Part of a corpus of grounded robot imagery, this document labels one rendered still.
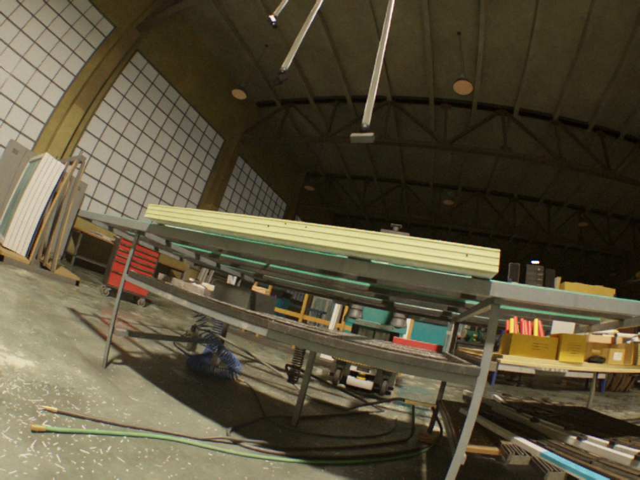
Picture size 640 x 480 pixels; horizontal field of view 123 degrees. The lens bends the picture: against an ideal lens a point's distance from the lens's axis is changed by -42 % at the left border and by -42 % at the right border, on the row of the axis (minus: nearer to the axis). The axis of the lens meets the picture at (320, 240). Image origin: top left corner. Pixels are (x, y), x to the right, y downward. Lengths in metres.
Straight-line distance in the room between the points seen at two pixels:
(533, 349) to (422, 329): 4.90
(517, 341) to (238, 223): 1.05
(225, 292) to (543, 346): 1.40
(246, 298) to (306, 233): 0.62
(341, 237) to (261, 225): 0.30
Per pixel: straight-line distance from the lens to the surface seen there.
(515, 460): 1.06
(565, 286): 6.51
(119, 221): 1.88
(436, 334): 5.88
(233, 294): 1.52
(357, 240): 0.91
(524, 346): 1.05
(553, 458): 1.03
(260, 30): 10.43
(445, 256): 0.88
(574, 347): 1.13
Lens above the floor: 0.65
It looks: 14 degrees up
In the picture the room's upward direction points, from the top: 14 degrees clockwise
